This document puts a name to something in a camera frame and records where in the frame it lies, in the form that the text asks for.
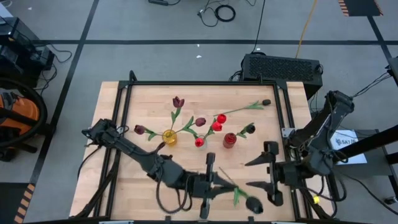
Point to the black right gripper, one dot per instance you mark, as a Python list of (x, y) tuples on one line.
[(286, 174)]

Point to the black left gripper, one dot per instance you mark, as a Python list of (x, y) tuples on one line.
[(202, 185)]

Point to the black artificial tulip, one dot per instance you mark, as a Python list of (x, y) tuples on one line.
[(266, 102), (250, 128), (254, 205)]

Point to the thin green stem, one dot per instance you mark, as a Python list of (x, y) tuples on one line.
[(199, 142)]

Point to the red artificial tulip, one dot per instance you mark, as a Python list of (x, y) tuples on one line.
[(216, 126), (221, 118)]

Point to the dark maroon artificial tulip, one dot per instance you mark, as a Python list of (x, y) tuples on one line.
[(178, 101), (200, 121)]

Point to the large-leafed green tulip stem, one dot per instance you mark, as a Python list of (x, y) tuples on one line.
[(139, 129)]

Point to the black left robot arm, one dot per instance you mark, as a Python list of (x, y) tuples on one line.
[(140, 155)]

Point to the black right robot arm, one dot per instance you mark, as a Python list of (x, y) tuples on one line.
[(320, 140)]

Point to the red glass vase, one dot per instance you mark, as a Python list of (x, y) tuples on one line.
[(229, 140)]

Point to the yellow glass vase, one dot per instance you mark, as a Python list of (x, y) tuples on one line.
[(169, 137)]

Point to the white printed paper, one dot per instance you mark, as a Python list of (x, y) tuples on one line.
[(345, 141)]

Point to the black computer case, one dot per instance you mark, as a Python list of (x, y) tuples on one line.
[(280, 70)]

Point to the dark grey side table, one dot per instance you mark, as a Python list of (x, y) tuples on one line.
[(376, 175)]

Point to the black diagonal beam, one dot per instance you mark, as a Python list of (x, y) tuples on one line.
[(373, 141)]

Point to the small black adapter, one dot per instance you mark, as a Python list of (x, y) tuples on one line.
[(391, 200)]

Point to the orange vacuum cleaner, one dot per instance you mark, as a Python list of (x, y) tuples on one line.
[(21, 113), (45, 110)]

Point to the black mat with striped edge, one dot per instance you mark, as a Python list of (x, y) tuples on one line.
[(360, 7), (11, 202)]

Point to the black power strip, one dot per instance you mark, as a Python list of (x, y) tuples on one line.
[(158, 2)]

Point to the black equipment stack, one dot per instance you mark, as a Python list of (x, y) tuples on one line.
[(15, 37)]

